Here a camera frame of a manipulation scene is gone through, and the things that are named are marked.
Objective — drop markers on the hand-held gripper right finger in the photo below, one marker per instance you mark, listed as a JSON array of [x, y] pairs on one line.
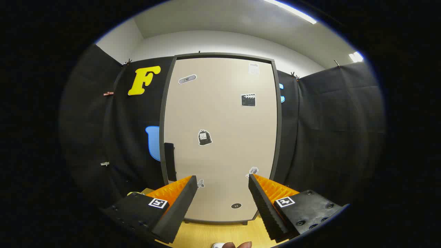
[[265, 210]]

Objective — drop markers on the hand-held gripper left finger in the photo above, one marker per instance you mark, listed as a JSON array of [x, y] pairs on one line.
[[179, 210]]

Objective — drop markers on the grey shoe cabinet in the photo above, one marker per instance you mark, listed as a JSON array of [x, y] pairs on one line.
[[224, 54]]

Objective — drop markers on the black backdrop cloth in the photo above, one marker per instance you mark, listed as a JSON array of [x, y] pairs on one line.
[[327, 131]]

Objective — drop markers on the small ceiling light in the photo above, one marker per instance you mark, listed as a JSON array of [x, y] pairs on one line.
[[356, 57]]

